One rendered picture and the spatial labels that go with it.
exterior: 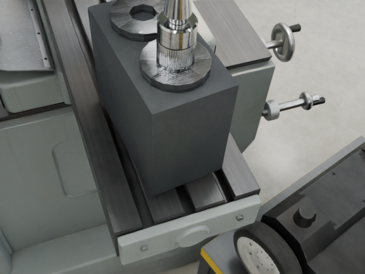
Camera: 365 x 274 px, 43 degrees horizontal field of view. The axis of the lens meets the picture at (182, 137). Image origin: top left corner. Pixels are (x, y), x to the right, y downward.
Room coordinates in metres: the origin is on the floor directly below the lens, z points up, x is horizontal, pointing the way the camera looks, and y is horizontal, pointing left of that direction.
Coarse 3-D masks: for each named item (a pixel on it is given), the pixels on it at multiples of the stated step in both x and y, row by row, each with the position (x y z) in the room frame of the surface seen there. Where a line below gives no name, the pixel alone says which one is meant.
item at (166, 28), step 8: (160, 16) 0.43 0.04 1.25; (192, 16) 0.43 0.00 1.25; (160, 24) 0.42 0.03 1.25; (168, 24) 0.42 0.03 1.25; (176, 24) 0.42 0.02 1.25; (184, 24) 0.42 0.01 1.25; (192, 24) 0.42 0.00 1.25; (160, 32) 0.41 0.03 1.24; (168, 32) 0.41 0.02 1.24; (176, 32) 0.41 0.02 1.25; (184, 32) 0.41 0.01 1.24; (192, 32) 0.41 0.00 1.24
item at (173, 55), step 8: (160, 40) 0.41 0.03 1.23; (168, 40) 0.41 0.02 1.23; (176, 40) 0.40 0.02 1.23; (184, 40) 0.41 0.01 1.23; (192, 40) 0.41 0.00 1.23; (160, 48) 0.41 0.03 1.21; (168, 48) 0.41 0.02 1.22; (176, 48) 0.40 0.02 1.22; (184, 48) 0.41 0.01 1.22; (192, 48) 0.42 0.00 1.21; (160, 56) 0.41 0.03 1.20; (168, 56) 0.41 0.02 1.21; (176, 56) 0.40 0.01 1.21; (184, 56) 0.41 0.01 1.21; (192, 56) 0.42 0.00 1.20; (160, 64) 0.41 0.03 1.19; (168, 64) 0.41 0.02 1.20; (176, 64) 0.40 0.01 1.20; (184, 64) 0.41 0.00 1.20; (192, 64) 0.42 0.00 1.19
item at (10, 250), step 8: (0, 232) 0.56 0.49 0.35; (0, 240) 0.55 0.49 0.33; (0, 248) 0.53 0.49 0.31; (8, 248) 0.56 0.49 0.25; (0, 256) 0.52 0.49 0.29; (8, 256) 0.54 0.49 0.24; (0, 264) 0.51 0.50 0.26; (8, 264) 0.52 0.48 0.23; (0, 272) 0.49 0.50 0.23; (8, 272) 0.50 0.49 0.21
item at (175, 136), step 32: (128, 0) 0.54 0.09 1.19; (160, 0) 0.54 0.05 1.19; (96, 32) 0.51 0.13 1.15; (128, 32) 0.47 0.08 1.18; (96, 64) 0.52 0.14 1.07; (128, 64) 0.43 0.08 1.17; (128, 96) 0.41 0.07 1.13; (160, 96) 0.38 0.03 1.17; (192, 96) 0.38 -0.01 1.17; (224, 96) 0.40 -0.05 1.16; (128, 128) 0.42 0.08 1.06; (160, 128) 0.35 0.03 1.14; (192, 128) 0.37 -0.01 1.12; (224, 128) 0.40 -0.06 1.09; (160, 160) 0.35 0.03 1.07; (192, 160) 0.38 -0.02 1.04; (160, 192) 0.35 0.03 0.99
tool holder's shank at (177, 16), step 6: (168, 0) 0.42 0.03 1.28; (174, 0) 0.42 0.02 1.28; (180, 0) 0.42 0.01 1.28; (186, 0) 0.42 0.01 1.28; (168, 6) 0.42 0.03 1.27; (174, 6) 0.41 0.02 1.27; (180, 6) 0.41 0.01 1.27; (186, 6) 0.42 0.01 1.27; (168, 12) 0.42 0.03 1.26; (174, 12) 0.41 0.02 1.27; (180, 12) 0.41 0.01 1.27; (186, 12) 0.42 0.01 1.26; (168, 18) 0.42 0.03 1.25; (174, 18) 0.41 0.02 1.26; (180, 18) 0.41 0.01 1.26; (186, 18) 0.42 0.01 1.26
